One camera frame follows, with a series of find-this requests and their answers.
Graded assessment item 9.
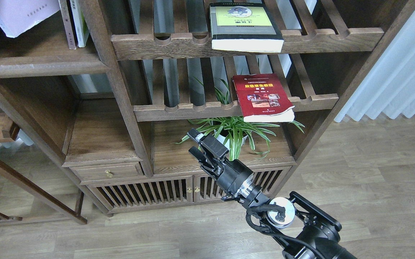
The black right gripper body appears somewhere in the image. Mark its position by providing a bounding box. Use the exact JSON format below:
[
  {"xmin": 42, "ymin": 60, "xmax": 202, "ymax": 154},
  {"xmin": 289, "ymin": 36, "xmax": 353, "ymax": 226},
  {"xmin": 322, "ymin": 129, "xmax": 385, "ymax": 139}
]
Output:
[{"xmin": 197, "ymin": 135, "xmax": 262, "ymax": 202}]

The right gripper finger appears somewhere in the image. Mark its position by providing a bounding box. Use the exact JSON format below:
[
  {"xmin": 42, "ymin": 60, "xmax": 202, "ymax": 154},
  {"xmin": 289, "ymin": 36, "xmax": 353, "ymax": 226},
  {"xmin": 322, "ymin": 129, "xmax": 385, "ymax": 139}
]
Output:
[
  {"xmin": 189, "ymin": 146, "xmax": 206, "ymax": 163},
  {"xmin": 187, "ymin": 128, "xmax": 206, "ymax": 142}
]

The white lavender paperback book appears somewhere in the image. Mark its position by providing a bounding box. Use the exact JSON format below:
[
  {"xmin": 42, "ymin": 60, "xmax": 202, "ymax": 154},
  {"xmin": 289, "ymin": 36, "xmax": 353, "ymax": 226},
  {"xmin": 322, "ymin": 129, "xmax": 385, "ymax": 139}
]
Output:
[{"xmin": 0, "ymin": 0, "xmax": 60, "ymax": 38}]

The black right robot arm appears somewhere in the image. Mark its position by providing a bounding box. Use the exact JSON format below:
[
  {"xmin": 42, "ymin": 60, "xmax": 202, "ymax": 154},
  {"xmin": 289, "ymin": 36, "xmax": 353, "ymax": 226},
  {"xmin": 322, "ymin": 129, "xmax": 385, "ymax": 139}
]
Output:
[{"xmin": 187, "ymin": 128, "xmax": 355, "ymax": 259}]

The green spider plant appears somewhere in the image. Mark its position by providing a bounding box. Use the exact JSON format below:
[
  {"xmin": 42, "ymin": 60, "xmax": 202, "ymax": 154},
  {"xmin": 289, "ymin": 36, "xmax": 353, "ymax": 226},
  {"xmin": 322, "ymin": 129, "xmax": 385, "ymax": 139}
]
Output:
[{"xmin": 172, "ymin": 77, "xmax": 306, "ymax": 162}]

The red paperback book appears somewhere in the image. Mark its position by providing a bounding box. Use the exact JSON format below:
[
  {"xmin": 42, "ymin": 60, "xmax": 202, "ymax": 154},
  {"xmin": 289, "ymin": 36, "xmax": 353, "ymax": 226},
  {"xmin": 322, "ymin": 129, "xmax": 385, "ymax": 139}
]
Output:
[{"xmin": 232, "ymin": 73, "xmax": 295, "ymax": 123}]

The brass drawer knob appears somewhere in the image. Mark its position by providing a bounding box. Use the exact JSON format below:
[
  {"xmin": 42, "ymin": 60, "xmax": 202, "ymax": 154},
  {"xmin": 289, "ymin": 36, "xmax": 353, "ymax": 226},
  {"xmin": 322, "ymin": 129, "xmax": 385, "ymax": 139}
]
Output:
[{"xmin": 105, "ymin": 169, "xmax": 114, "ymax": 178}]

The dark wooden bookshelf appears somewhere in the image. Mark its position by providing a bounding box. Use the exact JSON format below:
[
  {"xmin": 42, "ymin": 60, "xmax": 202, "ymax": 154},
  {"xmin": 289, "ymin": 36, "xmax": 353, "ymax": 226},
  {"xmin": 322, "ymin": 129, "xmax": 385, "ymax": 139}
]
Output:
[{"xmin": 0, "ymin": 0, "xmax": 415, "ymax": 215}]

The yellow-green black thick book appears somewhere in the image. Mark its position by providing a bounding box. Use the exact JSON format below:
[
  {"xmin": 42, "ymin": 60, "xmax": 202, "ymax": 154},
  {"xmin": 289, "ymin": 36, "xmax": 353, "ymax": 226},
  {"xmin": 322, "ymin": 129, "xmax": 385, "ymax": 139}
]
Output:
[{"xmin": 209, "ymin": 2, "xmax": 284, "ymax": 53}]

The white green upright book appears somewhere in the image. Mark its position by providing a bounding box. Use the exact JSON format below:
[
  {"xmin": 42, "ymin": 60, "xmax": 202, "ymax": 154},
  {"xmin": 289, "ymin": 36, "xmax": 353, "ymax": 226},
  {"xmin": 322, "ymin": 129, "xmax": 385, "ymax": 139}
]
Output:
[{"xmin": 70, "ymin": 0, "xmax": 90, "ymax": 47}]

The brown upright book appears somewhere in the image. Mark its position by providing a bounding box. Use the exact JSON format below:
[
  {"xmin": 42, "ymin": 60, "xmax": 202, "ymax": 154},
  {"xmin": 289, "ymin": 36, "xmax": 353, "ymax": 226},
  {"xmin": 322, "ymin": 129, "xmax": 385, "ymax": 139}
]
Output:
[{"xmin": 59, "ymin": 0, "xmax": 77, "ymax": 50}]

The white curtain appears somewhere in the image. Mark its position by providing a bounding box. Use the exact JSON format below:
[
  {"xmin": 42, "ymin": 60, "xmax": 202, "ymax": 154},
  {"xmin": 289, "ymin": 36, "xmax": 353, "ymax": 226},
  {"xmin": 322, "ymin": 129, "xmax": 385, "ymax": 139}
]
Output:
[{"xmin": 334, "ymin": 11, "xmax": 415, "ymax": 122}]

